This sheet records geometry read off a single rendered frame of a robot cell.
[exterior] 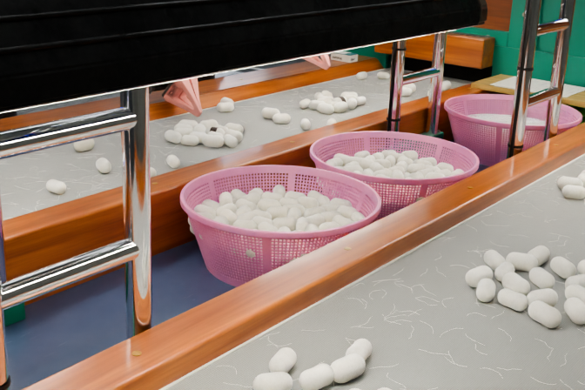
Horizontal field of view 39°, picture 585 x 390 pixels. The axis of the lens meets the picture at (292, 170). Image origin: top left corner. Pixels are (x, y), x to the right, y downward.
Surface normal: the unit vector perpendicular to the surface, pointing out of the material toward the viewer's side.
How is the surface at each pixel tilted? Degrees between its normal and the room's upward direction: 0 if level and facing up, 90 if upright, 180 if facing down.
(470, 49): 90
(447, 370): 0
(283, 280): 0
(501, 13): 90
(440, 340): 0
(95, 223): 90
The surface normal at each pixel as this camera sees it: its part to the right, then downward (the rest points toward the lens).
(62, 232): 0.78, 0.22
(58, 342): 0.04, -0.95
